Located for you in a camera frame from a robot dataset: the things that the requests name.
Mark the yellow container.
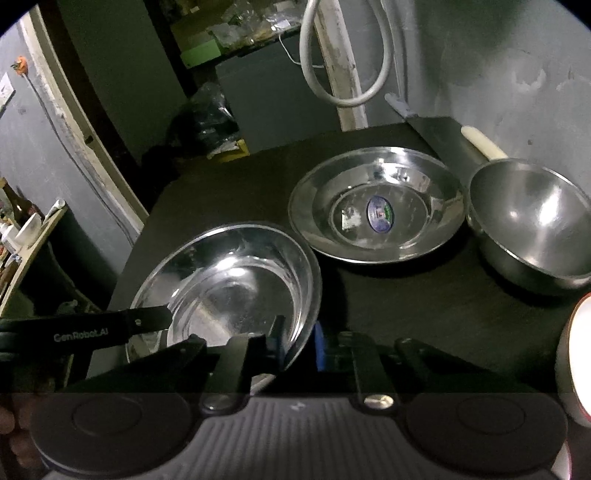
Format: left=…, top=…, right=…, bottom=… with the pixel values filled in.
left=207, top=139, right=250, bottom=163

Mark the steel plate with sticker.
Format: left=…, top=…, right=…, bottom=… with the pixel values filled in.
left=288, top=147, right=466, bottom=265

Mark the wall switch plate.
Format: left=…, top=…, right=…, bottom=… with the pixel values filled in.
left=0, top=73, right=15, bottom=112

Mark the black plastic bag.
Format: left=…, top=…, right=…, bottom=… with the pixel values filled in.
left=189, top=81, right=242, bottom=152

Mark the white hose loop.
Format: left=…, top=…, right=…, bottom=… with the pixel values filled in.
left=298, top=0, right=394, bottom=109

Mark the deep steel bowl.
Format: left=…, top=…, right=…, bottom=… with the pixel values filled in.
left=467, top=159, right=590, bottom=291

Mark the wooden side shelf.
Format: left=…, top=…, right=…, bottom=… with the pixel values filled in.
left=1, top=205, right=68, bottom=317

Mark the cleaver with cream handle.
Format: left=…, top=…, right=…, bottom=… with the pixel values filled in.
left=385, top=92, right=508, bottom=183

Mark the white ceramic bowl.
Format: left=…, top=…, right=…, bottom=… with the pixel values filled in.
left=555, top=294, right=590, bottom=428

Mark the green box on cabinet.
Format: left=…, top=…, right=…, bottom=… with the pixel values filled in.
left=180, top=39, right=221, bottom=68

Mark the orange wall hook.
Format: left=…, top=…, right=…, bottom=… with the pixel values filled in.
left=11, top=56, right=29, bottom=77

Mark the dark cabinet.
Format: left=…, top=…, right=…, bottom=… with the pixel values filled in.
left=216, top=33, right=341, bottom=153

